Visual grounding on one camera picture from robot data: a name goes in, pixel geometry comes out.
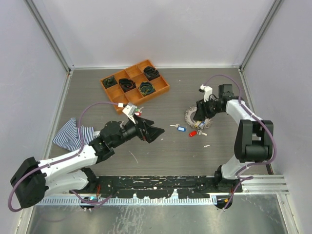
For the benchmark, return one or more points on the dark rolled tie far left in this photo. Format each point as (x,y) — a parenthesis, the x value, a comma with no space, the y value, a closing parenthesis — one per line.
(109,82)

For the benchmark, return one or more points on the blue yellow rolled tie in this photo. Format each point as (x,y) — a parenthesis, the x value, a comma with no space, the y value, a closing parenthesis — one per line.
(146,88)

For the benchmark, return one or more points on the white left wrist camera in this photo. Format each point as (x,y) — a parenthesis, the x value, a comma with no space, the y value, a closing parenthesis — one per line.
(129,110)

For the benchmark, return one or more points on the black mounting base plate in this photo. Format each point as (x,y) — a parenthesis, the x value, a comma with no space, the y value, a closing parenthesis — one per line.
(186,186)

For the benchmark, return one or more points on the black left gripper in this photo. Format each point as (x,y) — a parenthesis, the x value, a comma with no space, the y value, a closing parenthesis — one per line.
(150,132)

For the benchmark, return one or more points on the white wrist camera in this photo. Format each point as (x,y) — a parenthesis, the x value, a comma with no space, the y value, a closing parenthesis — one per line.
(207,91)
(129,110)

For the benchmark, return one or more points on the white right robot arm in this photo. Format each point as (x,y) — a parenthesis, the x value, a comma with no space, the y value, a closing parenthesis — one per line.
(253,143)

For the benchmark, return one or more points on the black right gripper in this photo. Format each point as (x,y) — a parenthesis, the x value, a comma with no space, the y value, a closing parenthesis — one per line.
(202,111)

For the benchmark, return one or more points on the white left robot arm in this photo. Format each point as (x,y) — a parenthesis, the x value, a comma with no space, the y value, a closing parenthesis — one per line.
(34,180)

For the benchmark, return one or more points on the left aluminium frame post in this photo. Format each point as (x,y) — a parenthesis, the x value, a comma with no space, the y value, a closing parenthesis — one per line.
(41,15)

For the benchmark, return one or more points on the blue striped cloth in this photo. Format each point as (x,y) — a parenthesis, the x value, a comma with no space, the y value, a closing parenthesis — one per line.
(68,136)

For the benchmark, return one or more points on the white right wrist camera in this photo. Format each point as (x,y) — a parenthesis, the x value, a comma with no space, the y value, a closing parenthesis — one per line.
(207,91)

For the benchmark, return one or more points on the orange compartment tray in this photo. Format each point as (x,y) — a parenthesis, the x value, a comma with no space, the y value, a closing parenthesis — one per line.
(136,84)

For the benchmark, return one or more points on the slotted cable duct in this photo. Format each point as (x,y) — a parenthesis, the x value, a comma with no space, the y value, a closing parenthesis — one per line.
(173,200)

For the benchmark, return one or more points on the aluminium corner post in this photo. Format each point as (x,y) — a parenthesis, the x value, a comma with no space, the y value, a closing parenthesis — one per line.
(261,32)

